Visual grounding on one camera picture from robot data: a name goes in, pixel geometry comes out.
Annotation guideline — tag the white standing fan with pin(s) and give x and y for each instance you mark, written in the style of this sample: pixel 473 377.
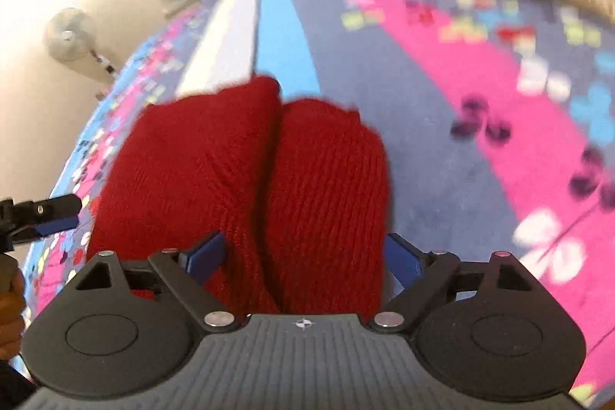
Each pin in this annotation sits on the white standing fan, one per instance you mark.
pixel 72 36

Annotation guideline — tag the red knitted sweater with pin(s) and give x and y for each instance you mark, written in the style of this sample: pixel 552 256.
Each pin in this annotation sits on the red knitted sweater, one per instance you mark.
pixel 250 179

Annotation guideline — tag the floral striped blanket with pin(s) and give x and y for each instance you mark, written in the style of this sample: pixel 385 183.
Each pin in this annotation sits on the floral striped blanket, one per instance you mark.
pixel 432 112

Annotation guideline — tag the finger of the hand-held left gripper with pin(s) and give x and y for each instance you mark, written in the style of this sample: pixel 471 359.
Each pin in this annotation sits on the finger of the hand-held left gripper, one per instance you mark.
pixel 48 213

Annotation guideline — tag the person's left hand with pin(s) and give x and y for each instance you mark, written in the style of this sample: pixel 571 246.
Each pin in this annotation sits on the person's left hand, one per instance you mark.
pixel 10 318

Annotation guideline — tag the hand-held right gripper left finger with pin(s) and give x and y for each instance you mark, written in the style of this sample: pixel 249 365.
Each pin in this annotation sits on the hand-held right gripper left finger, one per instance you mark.
pixel 207 257

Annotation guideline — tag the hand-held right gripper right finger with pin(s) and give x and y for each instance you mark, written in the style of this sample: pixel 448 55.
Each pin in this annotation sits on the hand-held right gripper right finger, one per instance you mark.
pixel 404 261

